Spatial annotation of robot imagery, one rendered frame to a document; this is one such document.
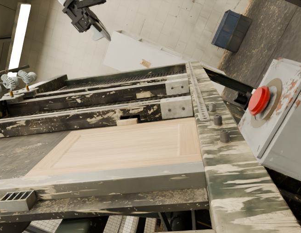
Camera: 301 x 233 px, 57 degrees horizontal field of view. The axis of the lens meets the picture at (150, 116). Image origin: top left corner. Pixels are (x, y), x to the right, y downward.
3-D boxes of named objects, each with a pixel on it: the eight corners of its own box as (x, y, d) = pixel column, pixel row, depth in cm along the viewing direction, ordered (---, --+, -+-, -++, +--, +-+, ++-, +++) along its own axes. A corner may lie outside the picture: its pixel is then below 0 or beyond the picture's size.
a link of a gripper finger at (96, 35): (102, 48, 114) (87, 31, 112) (112, 39, 112) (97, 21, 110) (100, 49, 111) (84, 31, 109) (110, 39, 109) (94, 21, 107)
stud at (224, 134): (231, 143, 69) (230, 132, 68) (220, 144, 69) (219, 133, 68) (229, 139, 71) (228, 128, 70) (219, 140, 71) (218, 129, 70)
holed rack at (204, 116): (210, 120, 87) (210, 119, 87) (201, 121, 87) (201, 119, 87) (190, 62, 244) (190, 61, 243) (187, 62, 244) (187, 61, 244)
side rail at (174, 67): (187, 76, 240) (185, 63, 237) (67, 92, 255) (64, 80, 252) (186, 75, 247) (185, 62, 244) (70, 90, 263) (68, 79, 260)
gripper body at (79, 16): (87, 33, 116) (66, 10, 114) (101, 19, 114) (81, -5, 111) (81, 34, 109) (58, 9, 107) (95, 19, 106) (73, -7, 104)
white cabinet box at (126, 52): (229, 78, 454) (113, 30, 450) (213, 109, 475) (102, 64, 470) (224, 71, 511) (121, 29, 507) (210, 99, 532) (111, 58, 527)
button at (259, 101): (284, 94, 32) (267, 87, 32) (267, 124, 34) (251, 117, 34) (273, 87, 36) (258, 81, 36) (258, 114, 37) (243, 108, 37)
